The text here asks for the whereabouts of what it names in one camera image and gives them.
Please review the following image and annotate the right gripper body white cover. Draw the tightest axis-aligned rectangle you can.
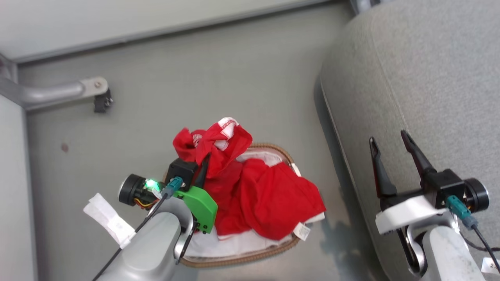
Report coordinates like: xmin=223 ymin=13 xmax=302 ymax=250
xmin=375 ymin=169 xmax=490 ymax=235

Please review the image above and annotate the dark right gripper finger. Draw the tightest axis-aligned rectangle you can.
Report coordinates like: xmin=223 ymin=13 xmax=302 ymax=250
xmin=369 ymin=137 xmax=398 ymax=198
xmin=400 ymin=130 xmax=437 ymax=189

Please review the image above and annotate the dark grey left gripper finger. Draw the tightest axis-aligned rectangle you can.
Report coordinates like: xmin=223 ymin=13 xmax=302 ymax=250
xmin=194 ymin=154 xmax=212 ymax=188

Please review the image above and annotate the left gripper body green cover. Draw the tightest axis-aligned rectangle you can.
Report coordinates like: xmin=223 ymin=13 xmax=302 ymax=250
xmin=118 ymin=158 xmax=218 ymax=235

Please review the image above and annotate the red clothing with white trim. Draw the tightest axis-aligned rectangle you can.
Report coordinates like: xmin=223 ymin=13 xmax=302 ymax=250
xmin=173 ymin=116 xmax=327 ymax=240

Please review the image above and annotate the white wicker laundry basket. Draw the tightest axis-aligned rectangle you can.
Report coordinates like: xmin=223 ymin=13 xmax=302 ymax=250
xmin=178 ymin=142 xmax=309 ymax=269

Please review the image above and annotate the grey fabric sofa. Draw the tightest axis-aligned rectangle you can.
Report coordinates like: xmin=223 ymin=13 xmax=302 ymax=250
xmin=320 ymin=0 xmax=500 ymax=281

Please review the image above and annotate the small white printed label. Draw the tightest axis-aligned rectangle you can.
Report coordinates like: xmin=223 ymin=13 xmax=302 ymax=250
xmin=481 ymin=257 xmax=500 ymax=274

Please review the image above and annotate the white paper tag strip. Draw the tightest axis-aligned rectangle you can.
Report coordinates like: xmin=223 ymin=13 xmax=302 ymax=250
xmin=83 ymin=192 xmax=135 ymax=249

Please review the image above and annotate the black caster wheel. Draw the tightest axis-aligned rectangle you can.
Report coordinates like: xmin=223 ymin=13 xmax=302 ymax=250
xmin=94 ymin=89 xmax=114 ymax=114

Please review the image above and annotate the grey metal partition foot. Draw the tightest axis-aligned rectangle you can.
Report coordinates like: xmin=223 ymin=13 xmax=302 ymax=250
xmin=21 ymin=76 xmax=109 ymax=112

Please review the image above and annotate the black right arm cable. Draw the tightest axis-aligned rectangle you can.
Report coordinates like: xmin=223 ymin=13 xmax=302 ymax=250
xmin=445 ymin=195 xmax=500 ymax=274

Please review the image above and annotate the grey partition post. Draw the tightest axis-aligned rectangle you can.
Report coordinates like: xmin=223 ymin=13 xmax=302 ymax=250
xmin=350 ymin=0 xmax=381 ymax=15

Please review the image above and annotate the grey partition corner frame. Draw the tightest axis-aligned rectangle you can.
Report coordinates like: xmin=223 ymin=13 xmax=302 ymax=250
xmin=0 ymin=53 xmax=26 ymax=112

